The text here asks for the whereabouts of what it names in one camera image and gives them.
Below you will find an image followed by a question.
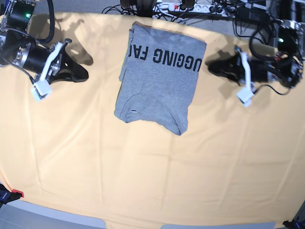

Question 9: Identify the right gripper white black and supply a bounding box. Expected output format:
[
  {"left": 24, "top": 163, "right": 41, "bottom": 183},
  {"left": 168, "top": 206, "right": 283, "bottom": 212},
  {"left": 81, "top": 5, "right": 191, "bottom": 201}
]
[{"left": 30, "top": 38, "right": 90, "bottom": 103}]

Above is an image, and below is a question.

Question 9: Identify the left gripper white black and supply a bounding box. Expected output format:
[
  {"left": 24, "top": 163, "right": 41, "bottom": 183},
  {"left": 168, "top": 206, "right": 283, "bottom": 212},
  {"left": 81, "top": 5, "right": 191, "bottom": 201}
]
[{"left": 207, "top": 46, "right": 255, "bottom": 108}]

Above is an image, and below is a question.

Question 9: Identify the grey t-shirt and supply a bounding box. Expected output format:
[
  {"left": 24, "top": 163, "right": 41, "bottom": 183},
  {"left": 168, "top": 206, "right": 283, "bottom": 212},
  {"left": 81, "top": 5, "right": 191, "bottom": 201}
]
[{"left": 114, "top": 22, "right": 207, "bottom": 135}]

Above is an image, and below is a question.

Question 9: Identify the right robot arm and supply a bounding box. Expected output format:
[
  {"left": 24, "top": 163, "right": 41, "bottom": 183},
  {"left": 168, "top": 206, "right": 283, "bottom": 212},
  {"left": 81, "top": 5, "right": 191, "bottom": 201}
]
[{"left": 0, "top": 0, "right": 89, "bottom": 101}]

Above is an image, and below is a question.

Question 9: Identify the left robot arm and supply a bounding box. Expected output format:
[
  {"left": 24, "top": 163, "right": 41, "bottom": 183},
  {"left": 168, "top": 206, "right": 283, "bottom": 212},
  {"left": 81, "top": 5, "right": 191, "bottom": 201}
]
[{"left": 208, "top": 17, "right": 305, "bottom": 107}]

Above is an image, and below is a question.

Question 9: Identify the black power adapter box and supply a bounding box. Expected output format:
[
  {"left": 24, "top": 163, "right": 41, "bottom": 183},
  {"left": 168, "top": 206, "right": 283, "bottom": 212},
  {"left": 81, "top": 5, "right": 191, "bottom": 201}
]
[{"left": 235, "top": 7, "right": 270, "bottom": 25}]

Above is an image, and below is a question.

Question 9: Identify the white power strip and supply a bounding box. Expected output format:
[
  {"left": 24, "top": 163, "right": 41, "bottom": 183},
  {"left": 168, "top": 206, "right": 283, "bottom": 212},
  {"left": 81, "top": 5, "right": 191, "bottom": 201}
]
[{"left": 153, "top": 1, "right": 234, "bottom": 18}]

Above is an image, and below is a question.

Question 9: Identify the yellow table cloth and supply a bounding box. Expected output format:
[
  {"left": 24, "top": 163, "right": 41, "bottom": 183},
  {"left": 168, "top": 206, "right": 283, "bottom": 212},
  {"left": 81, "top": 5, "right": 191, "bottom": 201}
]
[{"left": 0, "top": 13, "right": 305, "bottom": 229}]

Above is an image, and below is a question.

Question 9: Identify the red black clamp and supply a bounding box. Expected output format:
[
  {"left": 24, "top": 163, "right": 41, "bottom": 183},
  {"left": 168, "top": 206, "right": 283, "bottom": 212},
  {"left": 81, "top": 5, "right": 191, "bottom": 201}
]
[{"left": 0, "top": 184, "right": 24, "bottom": 207}]

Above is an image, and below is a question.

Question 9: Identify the black clamp right corner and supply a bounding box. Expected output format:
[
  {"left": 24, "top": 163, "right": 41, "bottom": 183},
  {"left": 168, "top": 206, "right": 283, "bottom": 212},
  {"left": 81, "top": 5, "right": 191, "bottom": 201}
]
[{"left": 283, "top": 220, "right": 305, "bottom": 229}]

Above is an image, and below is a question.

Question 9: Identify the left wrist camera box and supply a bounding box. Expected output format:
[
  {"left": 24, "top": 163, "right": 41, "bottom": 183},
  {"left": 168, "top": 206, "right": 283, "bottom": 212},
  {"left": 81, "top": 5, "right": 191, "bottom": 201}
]
[{"left": 236, "top": 87, "right": 254, "bottom": 107}]

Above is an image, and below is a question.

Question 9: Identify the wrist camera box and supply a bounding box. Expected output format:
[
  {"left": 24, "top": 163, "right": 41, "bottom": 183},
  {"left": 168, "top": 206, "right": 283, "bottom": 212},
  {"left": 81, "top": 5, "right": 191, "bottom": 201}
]
[
  {"left": 236, "top": 87, "right": 254, "bottom": 107},
  {"left": 30, "top": 80, "right": 52, "bottom": 102}
]

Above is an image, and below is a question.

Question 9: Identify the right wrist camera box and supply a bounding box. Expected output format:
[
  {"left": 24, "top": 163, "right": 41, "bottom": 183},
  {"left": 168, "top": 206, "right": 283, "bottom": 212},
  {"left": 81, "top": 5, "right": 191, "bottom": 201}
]
[{"left": 30, "top": 80, "right": 52, "bottom": 102}]

